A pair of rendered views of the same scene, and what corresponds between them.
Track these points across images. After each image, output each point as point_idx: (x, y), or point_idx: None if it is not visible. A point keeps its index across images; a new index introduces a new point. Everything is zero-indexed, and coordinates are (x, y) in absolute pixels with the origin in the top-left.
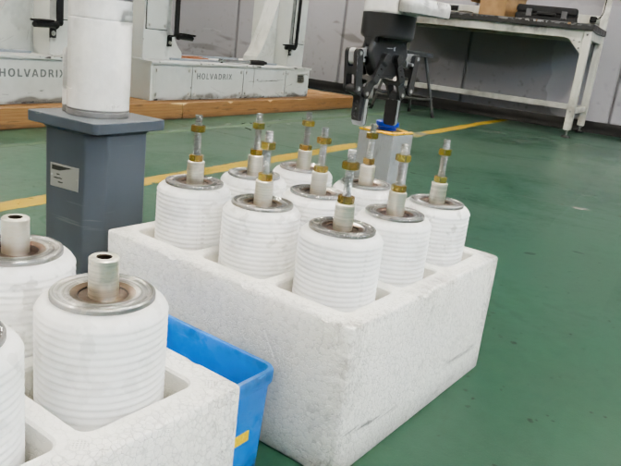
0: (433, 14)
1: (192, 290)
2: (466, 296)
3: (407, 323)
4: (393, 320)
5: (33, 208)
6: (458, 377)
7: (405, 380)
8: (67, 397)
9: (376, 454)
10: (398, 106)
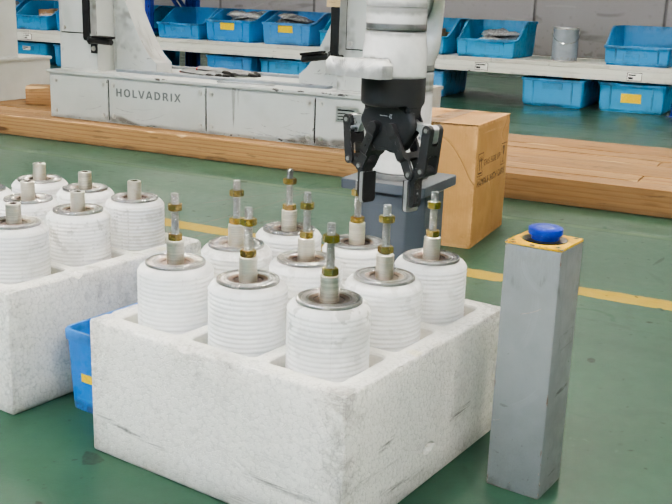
0: (349, 74)
1: None
2: (268, 406)
3: (159, 363)
4: (135, 344)
5: (602, 302)
6: None
7: (171, 430)
8: None
9: (132, 469)
10: (405, 188)
